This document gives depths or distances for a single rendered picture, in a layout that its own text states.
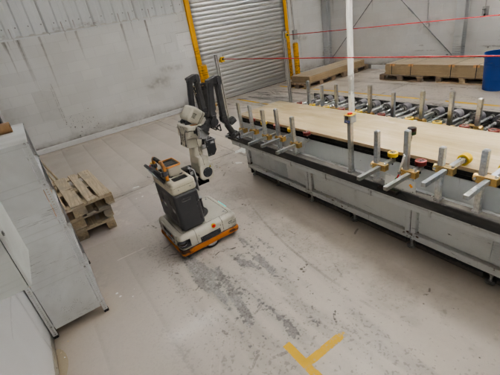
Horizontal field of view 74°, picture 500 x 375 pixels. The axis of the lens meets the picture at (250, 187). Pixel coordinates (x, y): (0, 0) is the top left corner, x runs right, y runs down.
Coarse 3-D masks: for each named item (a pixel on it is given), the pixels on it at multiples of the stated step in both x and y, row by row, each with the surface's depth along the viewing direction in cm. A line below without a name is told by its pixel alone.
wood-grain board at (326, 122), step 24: (288, 120) 393; (312, 120) 378; (336, 120) 364; (360, 120) 351; (384, 120) 339; (408, 120) 328; (360, 144) 297; (384, 144) 284; (432, 144) 269; (456, 144) 262; (480, 144) 255
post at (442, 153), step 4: (440, 148) 216; (444, 148) 215; (440, 152) 217; (444, 152) 216; (440, 156) 218; (444, 156) 218; (440, 160) 219; (444, 160) 219; (440, 164) 220; (444, 164) 221; (440, 180) 225; (436, 184) 228; (440, 184) 226; (436, 188) 230; (440, 188) 228; (436, 192) 231; (440, 192) 230; (436, 196) 232; (440, 196) 232
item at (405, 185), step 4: (388, 176) 258; (392, 176) 256; (396, 176) 253; (388, 180) 260; (392, 180) 257; (408, 180) 245; (400, 184) 252; (404, 184) 249; (408, 184) 246; (412, 184) 243; (400, 188) 254; (404, 188) 251; (408, 188) 247; (412, 188) 245; (408, 192) 249; (412, 192) 246
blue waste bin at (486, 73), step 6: (486, 54) 640; (492, 54) 628; (498, 54) 620; (486, 60) 645; (492, 60) 632; (498, 60) 625; (486, 66) 648; (492, 66) 637; (498, 66) 630; (486, 72) 652; (492, 72) 641; (498, 72) 634; (486, 78) 655; (492, 78) 645; (498, 78) 639; (486, 84) 659; (492, 84) 649; (498, 84) 643; (486, 90) 663; (492, 90) 654; (498, 90) 648
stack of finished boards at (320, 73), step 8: (336, 64) 1044; (344, 64) 1019; (360, 64) 1040; (304, 72) 1006; (312, 72) 983; (320, 72) 964; (328, 72) 970; (336, 72) 989; (296, 80) 979; (304, 80) 952; (312, 80) 943
